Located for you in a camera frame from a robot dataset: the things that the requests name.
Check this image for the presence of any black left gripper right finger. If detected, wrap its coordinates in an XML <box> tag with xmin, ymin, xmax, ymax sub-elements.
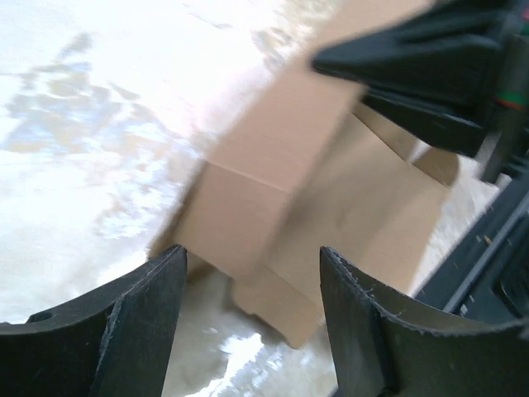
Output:
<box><xmin>320</xmin><ymin>247</ymin><xmax>528</xmax><ymax>396</ymax></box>

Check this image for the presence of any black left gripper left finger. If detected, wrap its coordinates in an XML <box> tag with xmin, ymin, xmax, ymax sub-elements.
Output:
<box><xmin>1</xmin><ymin>246</ymin><xmax>188</xmax><ymax>397</ymax></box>

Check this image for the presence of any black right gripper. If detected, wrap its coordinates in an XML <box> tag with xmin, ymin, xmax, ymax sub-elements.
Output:
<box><xmin>312</xmin><ymin>1</ymin><xmax>528</xmax><ymax>184</ymax></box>

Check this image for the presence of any brown cardboard box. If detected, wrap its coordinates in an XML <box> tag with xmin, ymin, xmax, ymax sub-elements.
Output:
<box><xmin>150</xmin><ymin>1</ymin><xmax>459</xmax><ymax>348</ymax></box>

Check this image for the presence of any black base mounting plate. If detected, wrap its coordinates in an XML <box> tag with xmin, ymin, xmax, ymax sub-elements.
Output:
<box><xmin>415</xmin><ymin>173</ymin><xmax>528</xmax><ymax>323</ymax></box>

